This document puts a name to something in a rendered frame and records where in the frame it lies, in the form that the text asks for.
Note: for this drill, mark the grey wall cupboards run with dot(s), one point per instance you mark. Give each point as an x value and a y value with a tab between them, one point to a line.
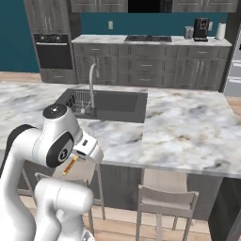
100	4

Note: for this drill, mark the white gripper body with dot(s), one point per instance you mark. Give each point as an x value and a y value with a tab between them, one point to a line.
95	154

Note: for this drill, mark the grey base cupboards run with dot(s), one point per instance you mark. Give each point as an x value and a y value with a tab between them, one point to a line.
147	64

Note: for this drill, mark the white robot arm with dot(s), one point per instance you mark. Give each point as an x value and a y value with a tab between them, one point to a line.
22	163

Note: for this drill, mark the dark grey cabinet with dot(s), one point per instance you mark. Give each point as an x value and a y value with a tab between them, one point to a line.
226	210

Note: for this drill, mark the white wall socket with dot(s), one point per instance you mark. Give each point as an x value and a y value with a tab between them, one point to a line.
110	25
210	25

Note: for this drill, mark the black hob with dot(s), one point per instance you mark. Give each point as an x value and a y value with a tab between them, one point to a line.
147	38

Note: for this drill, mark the silver fridge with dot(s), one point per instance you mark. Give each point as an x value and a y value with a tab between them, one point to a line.
233	69

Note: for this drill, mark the black microwave oven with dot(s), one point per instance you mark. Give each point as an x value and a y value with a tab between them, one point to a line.
147	5

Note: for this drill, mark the white paper towel roll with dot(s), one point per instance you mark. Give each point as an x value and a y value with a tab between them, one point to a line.
221	30

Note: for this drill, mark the grey sink tap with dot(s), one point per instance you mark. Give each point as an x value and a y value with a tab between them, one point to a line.
92	81

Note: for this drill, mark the dark grey sink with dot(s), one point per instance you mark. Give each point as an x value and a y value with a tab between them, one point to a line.
120	105

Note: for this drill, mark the grey tall cupboard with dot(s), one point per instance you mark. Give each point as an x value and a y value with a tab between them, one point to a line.
47	15

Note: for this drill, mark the black coffee machine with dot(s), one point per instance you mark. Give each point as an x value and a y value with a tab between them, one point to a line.
200	29

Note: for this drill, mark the grey island cupboard base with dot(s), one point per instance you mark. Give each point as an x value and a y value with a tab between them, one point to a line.
120	188

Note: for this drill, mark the black dish rack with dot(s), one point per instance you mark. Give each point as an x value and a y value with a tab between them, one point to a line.
80	100

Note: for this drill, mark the beige stool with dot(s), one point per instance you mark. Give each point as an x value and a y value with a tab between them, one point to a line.
166	197
80	170

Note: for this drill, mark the black wall oven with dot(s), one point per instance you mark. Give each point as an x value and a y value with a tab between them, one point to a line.
54	53

